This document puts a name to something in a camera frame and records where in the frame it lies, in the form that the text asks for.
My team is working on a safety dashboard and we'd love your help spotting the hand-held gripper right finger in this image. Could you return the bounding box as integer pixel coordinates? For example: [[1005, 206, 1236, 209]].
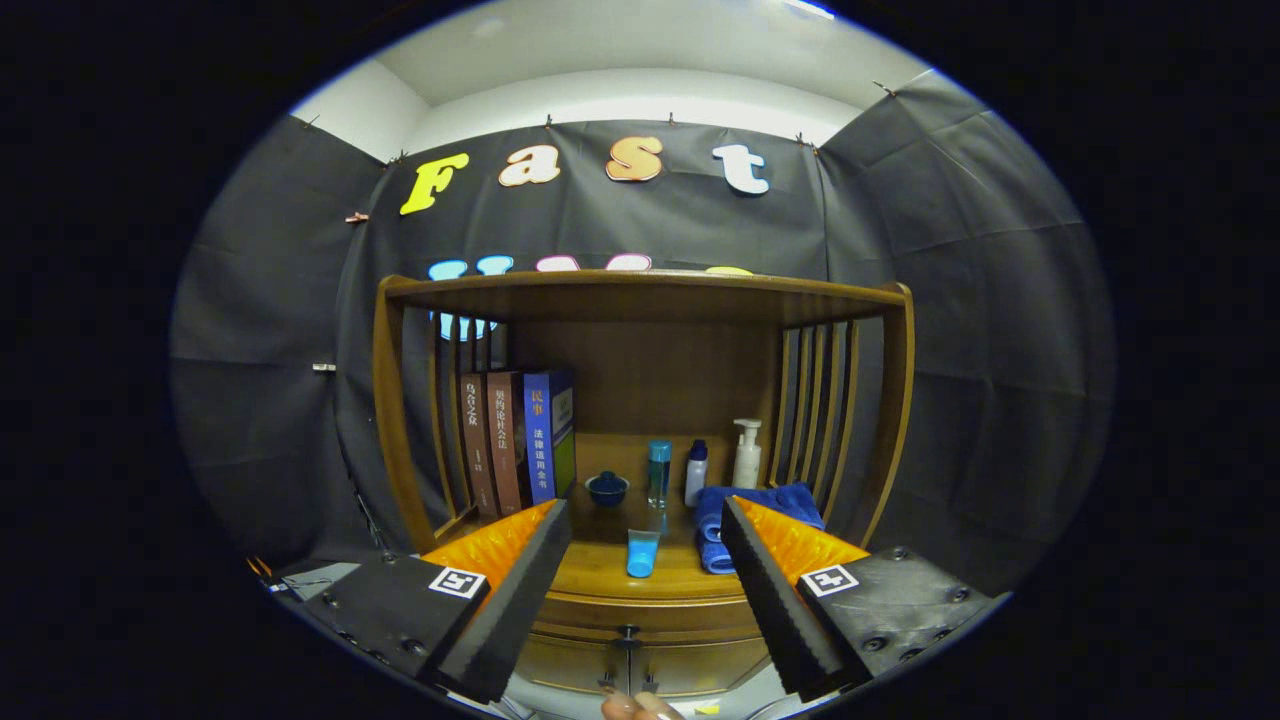
[[718, 495, 1001, 701]]

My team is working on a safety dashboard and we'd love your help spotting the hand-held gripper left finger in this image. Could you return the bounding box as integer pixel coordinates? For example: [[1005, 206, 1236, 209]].
[[300, 498, 573, 704]]

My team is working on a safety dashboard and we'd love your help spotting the wooden drawer with black knob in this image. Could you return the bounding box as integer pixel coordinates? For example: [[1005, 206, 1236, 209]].
[[528, 590, 773, 648]]

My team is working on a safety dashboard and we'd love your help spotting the wooden countertop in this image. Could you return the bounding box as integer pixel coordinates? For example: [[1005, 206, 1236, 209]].
[[420, 432, 861, 604]]

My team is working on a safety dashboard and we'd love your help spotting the wooden cabinet door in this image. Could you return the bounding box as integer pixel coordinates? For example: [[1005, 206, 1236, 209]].
[[515, 633, 631, 697], [628, 640, 773, 699]]

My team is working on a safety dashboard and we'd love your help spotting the wooden cabinet with shelf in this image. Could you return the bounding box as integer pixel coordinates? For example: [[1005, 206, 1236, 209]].
[[372, 268, 916, 701]]

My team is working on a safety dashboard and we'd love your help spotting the blue folded towel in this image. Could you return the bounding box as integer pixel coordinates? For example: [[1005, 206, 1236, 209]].
[[695, 483, 826, 575]]

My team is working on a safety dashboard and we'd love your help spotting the white pump bottle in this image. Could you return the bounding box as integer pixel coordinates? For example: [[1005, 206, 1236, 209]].
[[731, 419, 763, 490]]

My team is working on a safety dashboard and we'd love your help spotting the thick brown book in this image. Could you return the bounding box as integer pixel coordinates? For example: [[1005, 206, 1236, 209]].
[[486, 371, 531, 516]]

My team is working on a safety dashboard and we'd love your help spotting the thin brown book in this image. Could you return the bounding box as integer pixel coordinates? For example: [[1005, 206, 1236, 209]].
[[460, 373, 501, 519]]

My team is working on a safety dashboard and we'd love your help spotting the blue book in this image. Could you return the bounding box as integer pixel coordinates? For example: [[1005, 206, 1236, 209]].
[[523, 369, 577, 506]]

